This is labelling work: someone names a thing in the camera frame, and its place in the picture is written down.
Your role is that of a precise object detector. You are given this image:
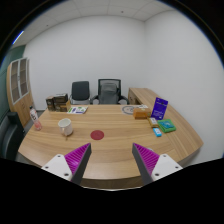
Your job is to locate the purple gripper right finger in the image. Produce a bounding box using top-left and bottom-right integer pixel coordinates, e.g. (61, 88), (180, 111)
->
(132, 143), (182, 185)

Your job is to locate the small yellow box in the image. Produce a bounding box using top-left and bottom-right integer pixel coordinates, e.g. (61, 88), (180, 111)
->
(149, 118), (158, 128)

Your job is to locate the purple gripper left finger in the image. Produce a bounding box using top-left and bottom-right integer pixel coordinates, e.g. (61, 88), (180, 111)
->
(42, 143), (91, 185)

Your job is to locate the red round coaster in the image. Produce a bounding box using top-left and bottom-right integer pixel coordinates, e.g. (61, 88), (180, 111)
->
(90, 130), (104, 140)

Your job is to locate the clear plastic water bottle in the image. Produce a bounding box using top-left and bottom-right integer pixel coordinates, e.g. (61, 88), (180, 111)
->
(30, 106), (42, 131)

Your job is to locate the black leather chair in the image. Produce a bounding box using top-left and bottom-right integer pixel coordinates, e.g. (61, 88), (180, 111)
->
(0, 112), (25, 161)

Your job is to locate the green box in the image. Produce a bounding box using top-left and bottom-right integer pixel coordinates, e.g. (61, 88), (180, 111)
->
(158, 119), (176, 133)

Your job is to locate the white ceramic mug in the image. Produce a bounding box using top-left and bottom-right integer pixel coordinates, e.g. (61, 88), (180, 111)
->
(58, 118), (73, 136)

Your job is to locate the wooden side desk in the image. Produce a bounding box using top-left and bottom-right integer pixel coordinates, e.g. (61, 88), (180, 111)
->
(127, 87), (169, 110)

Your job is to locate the white green leaflet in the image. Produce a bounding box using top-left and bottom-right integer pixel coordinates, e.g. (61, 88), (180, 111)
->
(67, 106), (88, 114)

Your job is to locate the grey office chair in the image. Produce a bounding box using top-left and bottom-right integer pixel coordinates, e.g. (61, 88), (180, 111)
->
(70, 81), (90, 105)

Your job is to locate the brown cardboard boxes stack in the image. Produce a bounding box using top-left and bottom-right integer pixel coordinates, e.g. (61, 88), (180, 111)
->
(46, 94), (71, 112)

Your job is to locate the round grey plate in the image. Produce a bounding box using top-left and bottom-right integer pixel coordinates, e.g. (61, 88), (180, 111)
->
(121, 106), (134, 115)

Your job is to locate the orange cardboard box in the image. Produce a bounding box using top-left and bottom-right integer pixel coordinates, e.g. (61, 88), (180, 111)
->
(133, 108), (151, 119)

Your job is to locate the wooden glass-door cabinet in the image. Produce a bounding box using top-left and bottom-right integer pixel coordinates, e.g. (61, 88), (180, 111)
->
(6, 58), (33, 127)

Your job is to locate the small blue box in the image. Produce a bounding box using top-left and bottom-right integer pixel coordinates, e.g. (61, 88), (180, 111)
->
(153, 128), (162, 137)

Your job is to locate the black mesh office chair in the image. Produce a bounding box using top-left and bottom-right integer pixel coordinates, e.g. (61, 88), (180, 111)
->
(90, 79), (129, 104)

